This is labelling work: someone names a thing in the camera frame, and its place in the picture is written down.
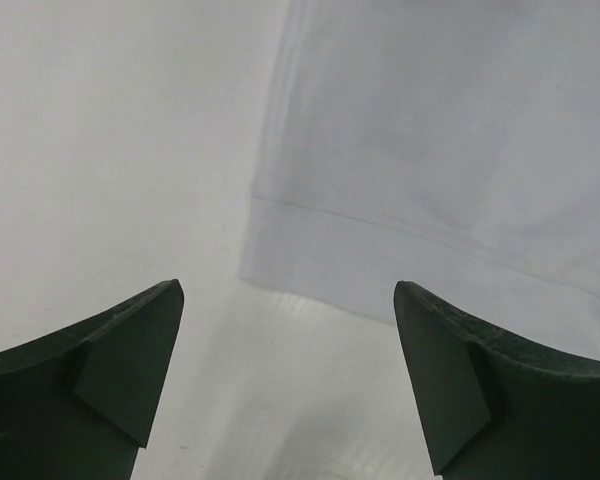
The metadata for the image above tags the white skirt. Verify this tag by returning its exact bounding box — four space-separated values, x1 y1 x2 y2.
240 0 600 360

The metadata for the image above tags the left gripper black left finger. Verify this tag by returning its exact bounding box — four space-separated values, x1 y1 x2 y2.
0 279 184 480

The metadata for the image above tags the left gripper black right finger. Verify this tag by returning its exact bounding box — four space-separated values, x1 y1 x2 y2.
394 281 600 479

